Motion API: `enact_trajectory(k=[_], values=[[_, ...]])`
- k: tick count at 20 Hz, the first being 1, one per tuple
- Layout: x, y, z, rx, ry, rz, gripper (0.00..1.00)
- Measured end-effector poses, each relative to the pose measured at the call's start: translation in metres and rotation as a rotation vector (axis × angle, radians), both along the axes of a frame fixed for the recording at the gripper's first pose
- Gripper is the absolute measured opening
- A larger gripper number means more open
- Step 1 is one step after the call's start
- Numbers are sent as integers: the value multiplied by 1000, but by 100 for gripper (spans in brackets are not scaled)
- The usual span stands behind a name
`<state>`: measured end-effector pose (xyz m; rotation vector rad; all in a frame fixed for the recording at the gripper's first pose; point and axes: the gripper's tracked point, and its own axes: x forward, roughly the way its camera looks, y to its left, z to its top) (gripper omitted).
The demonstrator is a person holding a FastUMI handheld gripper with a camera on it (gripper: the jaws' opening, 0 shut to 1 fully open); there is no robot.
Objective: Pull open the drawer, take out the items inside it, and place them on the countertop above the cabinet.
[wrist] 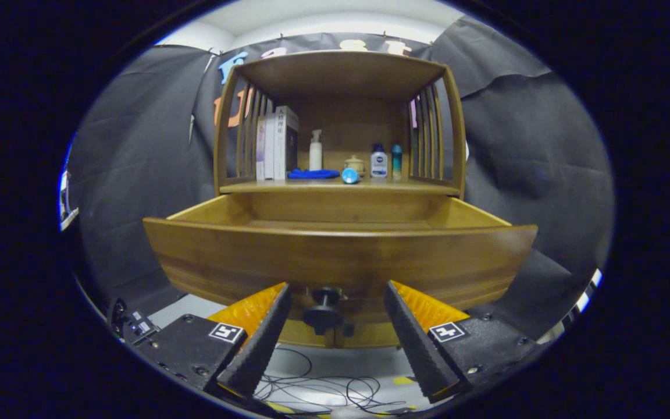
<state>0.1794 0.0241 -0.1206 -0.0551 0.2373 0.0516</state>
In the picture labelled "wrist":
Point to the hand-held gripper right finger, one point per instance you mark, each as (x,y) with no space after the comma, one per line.
(413,343)

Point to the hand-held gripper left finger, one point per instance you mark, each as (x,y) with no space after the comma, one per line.
(262,343)

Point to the wooden drawer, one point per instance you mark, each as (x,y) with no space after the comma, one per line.
(253,262)

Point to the blue and white cosmetic tube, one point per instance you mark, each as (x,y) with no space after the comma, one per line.
(350,176)

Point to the wooden countertop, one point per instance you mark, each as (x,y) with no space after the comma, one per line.
(405,186)

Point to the wooden cabinet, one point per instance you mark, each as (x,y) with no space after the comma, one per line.
(341,75)

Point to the yellow floor tape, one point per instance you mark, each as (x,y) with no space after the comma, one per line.
(403,380)

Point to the blue folded cloth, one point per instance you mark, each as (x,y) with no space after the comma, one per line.
(312,174)

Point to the teal bottle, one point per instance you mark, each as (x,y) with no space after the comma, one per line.
(396,163)

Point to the white bottle with blue cap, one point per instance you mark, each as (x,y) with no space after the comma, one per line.
(378,163)

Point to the beige lidded ceramic teacup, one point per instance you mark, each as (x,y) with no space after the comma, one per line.
(355,164)

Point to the purple and white book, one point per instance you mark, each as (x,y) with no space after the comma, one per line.
(260,151)

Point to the white pump bottle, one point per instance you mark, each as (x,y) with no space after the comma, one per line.
(316,156)

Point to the grey book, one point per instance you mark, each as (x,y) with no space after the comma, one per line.
(281,142)

